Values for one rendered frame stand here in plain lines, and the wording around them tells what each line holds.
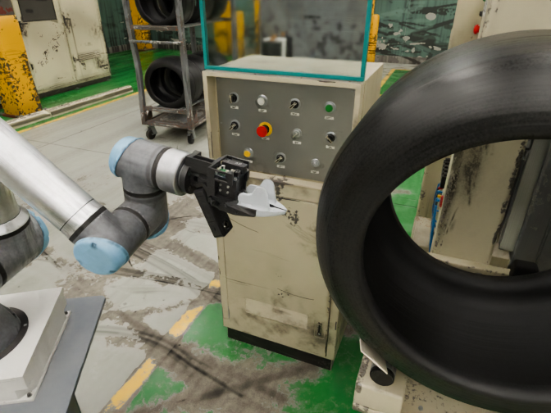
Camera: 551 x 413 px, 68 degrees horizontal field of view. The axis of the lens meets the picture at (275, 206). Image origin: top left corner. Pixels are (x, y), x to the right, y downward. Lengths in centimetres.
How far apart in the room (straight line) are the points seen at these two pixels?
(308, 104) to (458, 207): 62
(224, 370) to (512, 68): 171
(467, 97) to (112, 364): 189
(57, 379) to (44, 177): 64
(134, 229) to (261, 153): 76
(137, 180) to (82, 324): 69
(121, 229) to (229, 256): 96
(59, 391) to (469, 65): 117
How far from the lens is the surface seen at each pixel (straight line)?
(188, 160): 80
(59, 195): 84
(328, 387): 193
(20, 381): 125
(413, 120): 54
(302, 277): 165
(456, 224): 103
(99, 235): 82
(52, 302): 139
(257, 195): 75
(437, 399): 95
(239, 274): 178
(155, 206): 91
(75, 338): 141
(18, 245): 128
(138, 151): 85
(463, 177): 98
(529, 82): 53
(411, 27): 980
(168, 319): 226
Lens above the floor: 153
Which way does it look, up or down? 29 degrees down
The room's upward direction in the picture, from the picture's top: straight up
